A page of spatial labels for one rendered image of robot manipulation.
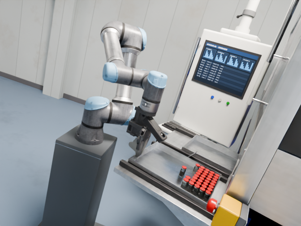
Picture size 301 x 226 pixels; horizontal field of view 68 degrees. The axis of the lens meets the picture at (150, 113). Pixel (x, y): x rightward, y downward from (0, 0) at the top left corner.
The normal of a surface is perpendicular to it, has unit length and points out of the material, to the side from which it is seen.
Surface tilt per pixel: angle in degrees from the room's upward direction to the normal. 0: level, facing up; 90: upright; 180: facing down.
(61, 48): 90
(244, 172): 90
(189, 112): 90
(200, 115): 90
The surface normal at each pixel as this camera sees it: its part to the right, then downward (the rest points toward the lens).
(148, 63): -0.18, 0.27
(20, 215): 0.28, -0.91
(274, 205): -0.46, 0.16
